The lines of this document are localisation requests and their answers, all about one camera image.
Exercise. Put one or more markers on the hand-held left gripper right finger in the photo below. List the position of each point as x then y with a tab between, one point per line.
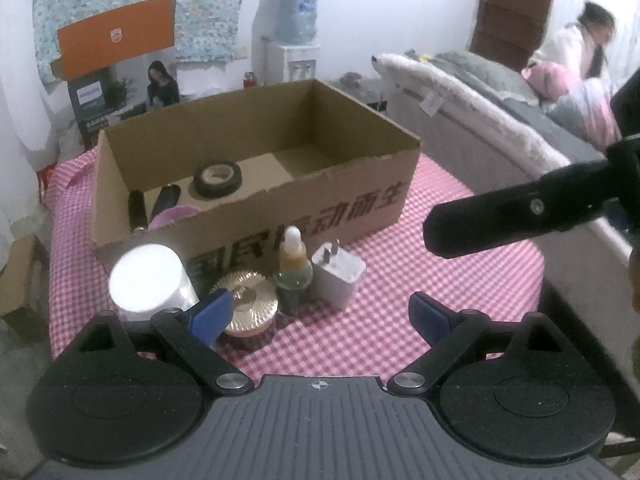
427	317

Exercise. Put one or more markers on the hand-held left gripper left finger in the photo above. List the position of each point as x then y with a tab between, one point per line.
212	315

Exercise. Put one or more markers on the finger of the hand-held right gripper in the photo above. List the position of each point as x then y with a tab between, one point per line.
500	215

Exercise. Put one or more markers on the white supplement bottle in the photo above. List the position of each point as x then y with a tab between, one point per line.
147	280

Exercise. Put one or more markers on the green glass dropper bottle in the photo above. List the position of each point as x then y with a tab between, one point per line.
292	285

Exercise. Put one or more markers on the white wall charger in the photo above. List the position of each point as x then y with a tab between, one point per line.
337	280

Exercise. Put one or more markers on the purple plastic lid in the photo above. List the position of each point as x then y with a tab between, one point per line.
170	216

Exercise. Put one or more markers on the black key fob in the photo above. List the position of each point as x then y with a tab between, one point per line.
167	197

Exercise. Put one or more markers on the black electrical tape roll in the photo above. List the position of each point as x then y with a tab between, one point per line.
217	189

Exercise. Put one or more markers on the black cylinder tube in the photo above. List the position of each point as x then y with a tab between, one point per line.
136	210

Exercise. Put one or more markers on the brown cardboard box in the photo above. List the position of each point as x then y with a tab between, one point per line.
225	120

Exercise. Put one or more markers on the pink checked tablecloth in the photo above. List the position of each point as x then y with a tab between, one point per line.
400	270

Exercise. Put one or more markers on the pink striped blanket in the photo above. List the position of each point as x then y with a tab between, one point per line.
595	110

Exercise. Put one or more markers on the pink plush pillow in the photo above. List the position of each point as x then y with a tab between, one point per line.
550	77

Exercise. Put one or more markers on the white fluffy blanket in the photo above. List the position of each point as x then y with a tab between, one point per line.
450	85

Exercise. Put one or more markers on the grey blanket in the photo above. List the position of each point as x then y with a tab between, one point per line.
480	67

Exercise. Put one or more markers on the small open cardboard box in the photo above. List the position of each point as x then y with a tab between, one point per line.
22	280

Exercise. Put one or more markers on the brown wooden door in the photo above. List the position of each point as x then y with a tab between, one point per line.
515	10

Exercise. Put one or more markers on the red snack pack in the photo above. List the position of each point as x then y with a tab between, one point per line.
44	180

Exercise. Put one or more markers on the red thermos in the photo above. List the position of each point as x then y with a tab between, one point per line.
248	80

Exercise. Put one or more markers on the white curtain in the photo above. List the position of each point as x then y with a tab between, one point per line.
20	110

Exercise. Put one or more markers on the blue water jug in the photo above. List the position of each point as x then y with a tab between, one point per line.
295	15

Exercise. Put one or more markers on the orange appliance box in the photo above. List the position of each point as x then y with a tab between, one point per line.
115	30

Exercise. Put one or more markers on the teal floral wall cloth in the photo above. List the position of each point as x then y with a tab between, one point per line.
210	10

